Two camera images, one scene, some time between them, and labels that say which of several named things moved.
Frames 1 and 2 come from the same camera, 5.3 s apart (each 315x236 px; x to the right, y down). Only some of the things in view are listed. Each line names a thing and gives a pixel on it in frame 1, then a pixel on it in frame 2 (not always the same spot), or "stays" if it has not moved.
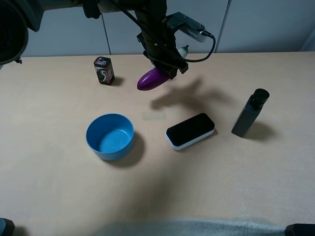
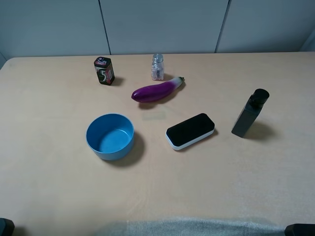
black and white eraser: [189, 131] stays
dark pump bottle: [250, 112] stays
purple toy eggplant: [154, 77] to [153, 93]
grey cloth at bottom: [193, 227] stays
